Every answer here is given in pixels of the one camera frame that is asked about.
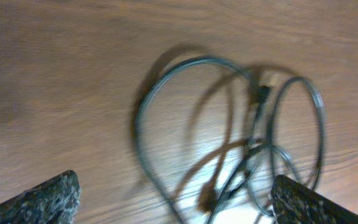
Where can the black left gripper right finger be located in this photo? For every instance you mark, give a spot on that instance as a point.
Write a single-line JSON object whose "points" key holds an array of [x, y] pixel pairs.
{"points": [[295, 203]]}

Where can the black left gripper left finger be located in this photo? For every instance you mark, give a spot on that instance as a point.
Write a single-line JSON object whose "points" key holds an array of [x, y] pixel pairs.
{"points": [[54, 201]]}

